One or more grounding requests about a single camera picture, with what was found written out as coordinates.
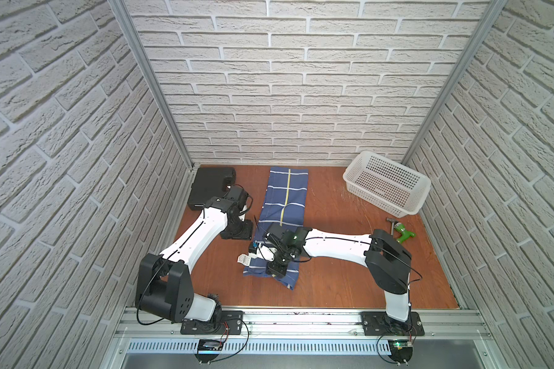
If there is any left aluminium corner post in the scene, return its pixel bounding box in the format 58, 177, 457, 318
109, 0, 195, 170

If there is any aluminium corner post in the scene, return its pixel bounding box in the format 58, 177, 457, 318
401, 0, 508, 165
109, 0, 195, 170

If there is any black plastic tool case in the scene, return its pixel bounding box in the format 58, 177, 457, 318
187, 167, 236, 211

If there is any blue plaid pillowcase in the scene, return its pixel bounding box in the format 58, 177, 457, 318
243, 167, 309, 291

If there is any right controller board with cables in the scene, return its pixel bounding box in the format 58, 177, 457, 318
375, 326, 416, 366

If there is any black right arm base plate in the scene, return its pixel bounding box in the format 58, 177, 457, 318
360, 311, 425, 337

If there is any hammer with dark handle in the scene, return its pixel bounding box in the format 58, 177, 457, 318
386, 218, 399, 228

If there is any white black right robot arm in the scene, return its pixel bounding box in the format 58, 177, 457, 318
257, 224, 416, 324

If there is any aluminium front rail frame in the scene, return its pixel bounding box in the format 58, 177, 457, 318
100, 307, 507, 368

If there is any right aluminium corner post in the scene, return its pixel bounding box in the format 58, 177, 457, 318
401, 0, 508, 165

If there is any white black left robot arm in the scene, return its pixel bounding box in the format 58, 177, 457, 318
135, 185, 252, 326

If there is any white perforated plastic basket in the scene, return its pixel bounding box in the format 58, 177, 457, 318
343, 151, 432, 218

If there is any left controller board with cables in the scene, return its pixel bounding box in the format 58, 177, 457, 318
195, 318, 251, 364

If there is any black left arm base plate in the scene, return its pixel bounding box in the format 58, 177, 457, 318
180, 310, 244, 335

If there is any green toy drill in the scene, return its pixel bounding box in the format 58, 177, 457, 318
394, 222, 416, 244

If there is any controller board with cables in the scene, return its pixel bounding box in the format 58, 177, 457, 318
195, 318, 251, 364
375, 326, 416, 366

